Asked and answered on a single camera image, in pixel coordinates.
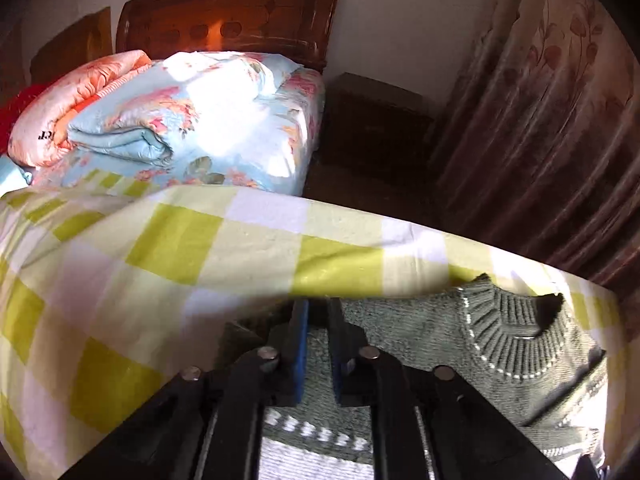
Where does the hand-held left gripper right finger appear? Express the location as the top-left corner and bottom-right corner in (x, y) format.
(327, 297), (571, 480)

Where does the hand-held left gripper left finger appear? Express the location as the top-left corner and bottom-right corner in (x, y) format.
(65, 299), (311, 480)

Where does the green knit sweater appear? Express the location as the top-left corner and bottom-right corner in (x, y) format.
(220, 274), (608, 480)

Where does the yellow-green checked bedsheet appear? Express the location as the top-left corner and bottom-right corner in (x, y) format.
(0, 170), (621, 480)

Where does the dark wooden nightstand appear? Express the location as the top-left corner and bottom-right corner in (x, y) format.
(320, 72), (436, 171)

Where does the folded blue floral quilt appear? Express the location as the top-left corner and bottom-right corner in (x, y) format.
(67, 51), (293, 166)

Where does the floral curtain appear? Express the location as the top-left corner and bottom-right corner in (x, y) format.
(430, 0), (640, 286)

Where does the light blue pillow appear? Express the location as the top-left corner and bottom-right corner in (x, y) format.
(0, 155), (33, 193)

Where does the carved wooden headboard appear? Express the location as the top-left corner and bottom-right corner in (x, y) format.
(116, 0), (345, 72)

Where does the folded orange floral quilt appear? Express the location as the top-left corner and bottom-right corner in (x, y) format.
(9, 50), (153, 168)

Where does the red pillow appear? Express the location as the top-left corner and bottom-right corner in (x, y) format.
(0, 82), (51, 156)

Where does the plain wooden headboard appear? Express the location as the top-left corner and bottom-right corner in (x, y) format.
(30, 7), (113, 83)

